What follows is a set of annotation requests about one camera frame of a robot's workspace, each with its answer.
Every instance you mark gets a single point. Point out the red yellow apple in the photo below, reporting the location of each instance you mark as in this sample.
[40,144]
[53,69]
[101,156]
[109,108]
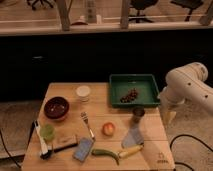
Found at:
[108,129]

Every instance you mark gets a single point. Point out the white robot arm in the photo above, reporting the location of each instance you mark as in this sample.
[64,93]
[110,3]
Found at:
[185,83]

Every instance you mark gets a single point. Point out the white paper cup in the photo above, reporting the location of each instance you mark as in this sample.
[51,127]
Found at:
[83,93]

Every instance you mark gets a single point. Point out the small metal cup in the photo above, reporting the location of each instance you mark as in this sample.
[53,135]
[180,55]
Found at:
[138,113]

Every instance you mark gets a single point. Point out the green plastic cup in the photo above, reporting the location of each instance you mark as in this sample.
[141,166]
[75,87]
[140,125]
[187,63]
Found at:
[47,132]

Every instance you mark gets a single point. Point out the dark grapes bunch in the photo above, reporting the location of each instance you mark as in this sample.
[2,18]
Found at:
[130,96]

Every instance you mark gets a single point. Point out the silver metal fork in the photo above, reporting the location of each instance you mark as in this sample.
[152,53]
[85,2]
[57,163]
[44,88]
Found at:
[86,121]

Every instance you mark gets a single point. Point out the green plastic tray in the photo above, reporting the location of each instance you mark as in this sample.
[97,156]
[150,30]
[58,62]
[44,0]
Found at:
[128,90]

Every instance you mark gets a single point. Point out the dark red bowl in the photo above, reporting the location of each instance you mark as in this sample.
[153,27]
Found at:
[56,108]

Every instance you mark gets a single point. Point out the wooden block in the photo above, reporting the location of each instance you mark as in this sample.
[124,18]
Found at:
[66,140]

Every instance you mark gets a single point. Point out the green chili pepper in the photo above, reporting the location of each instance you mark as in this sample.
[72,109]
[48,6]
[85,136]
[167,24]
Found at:
[103,152]

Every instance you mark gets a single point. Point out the blue sponge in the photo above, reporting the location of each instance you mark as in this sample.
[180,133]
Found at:
[83,149]

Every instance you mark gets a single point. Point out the white handled brush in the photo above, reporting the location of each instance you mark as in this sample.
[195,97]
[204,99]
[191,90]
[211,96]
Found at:
[44,148]

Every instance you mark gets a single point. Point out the black handled tool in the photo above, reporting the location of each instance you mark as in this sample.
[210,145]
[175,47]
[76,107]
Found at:
[51,150]

